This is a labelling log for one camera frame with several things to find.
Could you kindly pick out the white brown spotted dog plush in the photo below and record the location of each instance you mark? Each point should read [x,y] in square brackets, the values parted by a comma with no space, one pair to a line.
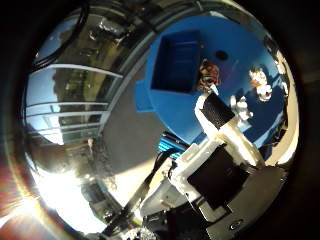
[263,90]

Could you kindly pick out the white window frame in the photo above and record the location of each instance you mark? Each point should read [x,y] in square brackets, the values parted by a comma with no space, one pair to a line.
[76,68]

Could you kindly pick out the blue metal bracket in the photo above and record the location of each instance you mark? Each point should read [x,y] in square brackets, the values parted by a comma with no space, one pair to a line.
[168,145]

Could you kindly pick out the orange striped tiger plush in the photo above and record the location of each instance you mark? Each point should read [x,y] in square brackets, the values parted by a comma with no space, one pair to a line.
[208,73]

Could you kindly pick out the blue plastic container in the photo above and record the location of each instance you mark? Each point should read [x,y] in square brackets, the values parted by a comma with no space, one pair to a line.
[176,63]

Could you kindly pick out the small white figurine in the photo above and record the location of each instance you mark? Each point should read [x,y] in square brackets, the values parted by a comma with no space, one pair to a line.
[241,108]

